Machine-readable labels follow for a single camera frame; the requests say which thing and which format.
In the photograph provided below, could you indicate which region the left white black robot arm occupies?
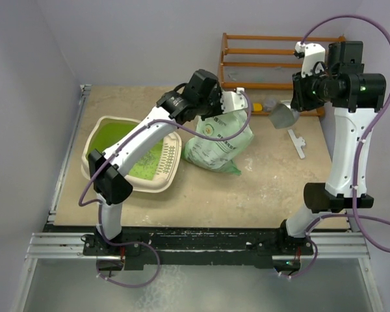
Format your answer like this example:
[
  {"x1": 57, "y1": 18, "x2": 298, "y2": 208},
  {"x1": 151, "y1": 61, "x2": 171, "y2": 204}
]
[{"x1": 87, "y1": 69, "x2": 222, "y2": 255}]

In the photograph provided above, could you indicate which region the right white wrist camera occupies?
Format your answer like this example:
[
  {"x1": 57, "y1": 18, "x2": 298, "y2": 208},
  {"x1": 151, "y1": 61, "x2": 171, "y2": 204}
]
[{"x1": 294, "y1": 42, "x2": 326, "y2": 78}]

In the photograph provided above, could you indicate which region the wooden shoe rack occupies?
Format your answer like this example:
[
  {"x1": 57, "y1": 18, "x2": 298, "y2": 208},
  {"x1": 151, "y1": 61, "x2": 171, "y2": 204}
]
[{"x1": 215, "y1": 32, "x2": 348, "y2": 116}]

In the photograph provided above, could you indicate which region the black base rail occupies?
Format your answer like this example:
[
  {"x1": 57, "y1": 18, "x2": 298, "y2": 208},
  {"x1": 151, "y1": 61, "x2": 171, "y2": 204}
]
[{"x1": 81, "y1": 227, "x2": 313, "y2": 270}]

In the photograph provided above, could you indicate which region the beige litter box green liner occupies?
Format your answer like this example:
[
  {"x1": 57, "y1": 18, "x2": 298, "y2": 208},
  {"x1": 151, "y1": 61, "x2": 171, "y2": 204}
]
[{"x1": 81, "y1": 116, "x2": 182, "y2": 193}]

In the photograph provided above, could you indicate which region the aluminium frame rail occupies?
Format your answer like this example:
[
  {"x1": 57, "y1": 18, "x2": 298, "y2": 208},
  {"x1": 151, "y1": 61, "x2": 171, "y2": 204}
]
[{"x1": 25, "y1": 232, "x2": 369, "y2": 259}]

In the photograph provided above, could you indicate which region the green cat litter bag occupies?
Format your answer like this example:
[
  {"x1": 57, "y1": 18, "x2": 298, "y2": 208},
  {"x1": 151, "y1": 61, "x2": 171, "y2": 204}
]
[{"x1": 182, "y1": 111, "x2": 254, "y2": 176}]

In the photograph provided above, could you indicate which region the clear plastic cup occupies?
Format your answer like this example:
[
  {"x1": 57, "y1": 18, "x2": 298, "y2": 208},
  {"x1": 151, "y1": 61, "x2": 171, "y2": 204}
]
[{"x1": 263, "y1": 97, "x2": 278, "y2": 112}]

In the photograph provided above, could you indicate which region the silver metal scoop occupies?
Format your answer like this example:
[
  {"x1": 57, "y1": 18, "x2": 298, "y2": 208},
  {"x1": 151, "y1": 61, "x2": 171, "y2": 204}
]
[{"x1": 268, "y1": 100, "x2": 300, "y2": 129}]

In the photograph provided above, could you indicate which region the white bag clip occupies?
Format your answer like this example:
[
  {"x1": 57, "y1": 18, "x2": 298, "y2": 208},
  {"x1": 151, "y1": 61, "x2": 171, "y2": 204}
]
[{"x1": 287, "y1": 129, "x2": 306, "y2": 159}]

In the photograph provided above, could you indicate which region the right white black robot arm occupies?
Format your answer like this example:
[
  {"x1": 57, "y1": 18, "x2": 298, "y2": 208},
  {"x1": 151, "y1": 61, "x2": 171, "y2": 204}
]
[{"x1": 276, "y1": 41, "x2": 386, "y2": 254}]

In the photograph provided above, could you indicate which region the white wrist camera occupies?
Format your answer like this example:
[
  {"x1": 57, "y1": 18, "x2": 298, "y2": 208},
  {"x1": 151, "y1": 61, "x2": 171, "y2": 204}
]
[
  {"x1": 294, "y1": 42, "x2": 326, "y2": 78},
  {"x1": 220, "y1": 87, "x2": 249, "y2": 114}
]

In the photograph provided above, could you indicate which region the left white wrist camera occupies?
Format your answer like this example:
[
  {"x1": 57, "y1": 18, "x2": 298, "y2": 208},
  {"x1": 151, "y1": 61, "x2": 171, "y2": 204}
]
[{"x1": 220, "y1": 87, "x2": 249, "y2": 114}]

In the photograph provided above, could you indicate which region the yellow grey tape measure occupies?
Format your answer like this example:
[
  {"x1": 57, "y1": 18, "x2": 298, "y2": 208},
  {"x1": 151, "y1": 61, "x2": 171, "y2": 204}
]
[{"x1": 253, "y1": 103, "x2": 263, "y2": 112}]

